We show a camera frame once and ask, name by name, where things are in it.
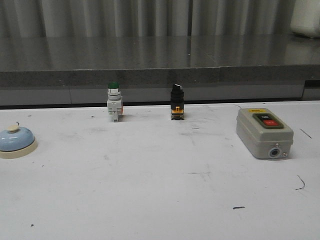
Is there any blue and cream call bell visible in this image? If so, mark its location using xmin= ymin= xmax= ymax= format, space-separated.
xmin=0 ymin=124 xmax=38 ymax=159

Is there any grey stone counter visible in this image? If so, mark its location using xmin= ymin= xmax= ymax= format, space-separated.
xmin=0 ymin=34 xmax=320 ymax=108

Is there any white container in background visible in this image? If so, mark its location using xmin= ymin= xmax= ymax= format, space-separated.
xmin=290 ymin=0 xmax=320 ymax=38

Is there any black selector switch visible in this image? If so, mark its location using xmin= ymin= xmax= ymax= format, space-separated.
xmin=170 ymin=84 xmax=184 ymax=120

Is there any green pushbutton switch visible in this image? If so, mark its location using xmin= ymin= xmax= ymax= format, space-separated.
xmin=106 ymin=82 xmax=123 ymax=122

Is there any grey on-off switch box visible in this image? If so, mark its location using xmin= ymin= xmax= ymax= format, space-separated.
xmin=236 ymin=108 xmax=294 ymax=159

